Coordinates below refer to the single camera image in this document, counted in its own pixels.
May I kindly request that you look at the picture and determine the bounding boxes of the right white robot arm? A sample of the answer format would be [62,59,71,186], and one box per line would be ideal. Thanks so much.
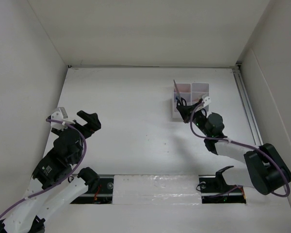
[176,100,291,198]

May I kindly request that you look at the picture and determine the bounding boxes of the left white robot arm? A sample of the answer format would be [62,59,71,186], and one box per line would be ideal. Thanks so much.
[0,107,101,233]

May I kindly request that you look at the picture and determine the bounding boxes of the white compartment container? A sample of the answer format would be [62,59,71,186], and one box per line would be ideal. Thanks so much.
[171,83,192,119]
[191,83,210,104]

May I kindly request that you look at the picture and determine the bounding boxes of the right white compartment container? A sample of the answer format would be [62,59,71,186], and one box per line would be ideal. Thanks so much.
[191,83,210,104]

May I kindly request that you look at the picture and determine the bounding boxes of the black handled scissors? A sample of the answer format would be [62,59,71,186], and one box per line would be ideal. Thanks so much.
[173,80,187,106]

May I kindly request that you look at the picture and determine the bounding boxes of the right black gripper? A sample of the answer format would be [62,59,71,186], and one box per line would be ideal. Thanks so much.
[177,102,211,137]

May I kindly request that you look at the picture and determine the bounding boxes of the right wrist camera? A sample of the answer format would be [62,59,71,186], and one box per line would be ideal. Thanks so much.
[202,96,211,108]

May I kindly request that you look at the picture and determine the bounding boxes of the left white compartment container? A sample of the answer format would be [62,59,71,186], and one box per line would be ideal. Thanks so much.
[171,83,192,119]

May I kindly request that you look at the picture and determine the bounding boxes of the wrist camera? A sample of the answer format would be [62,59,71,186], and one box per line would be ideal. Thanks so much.
[46,107,68,130]
[202,96,211,108]

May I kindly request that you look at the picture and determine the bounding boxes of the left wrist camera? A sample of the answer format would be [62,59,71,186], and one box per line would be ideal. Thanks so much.
[46,107,68,130]

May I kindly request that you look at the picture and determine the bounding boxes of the aluminium side rail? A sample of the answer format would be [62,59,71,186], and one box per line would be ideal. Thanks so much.
[231,64,264,146]

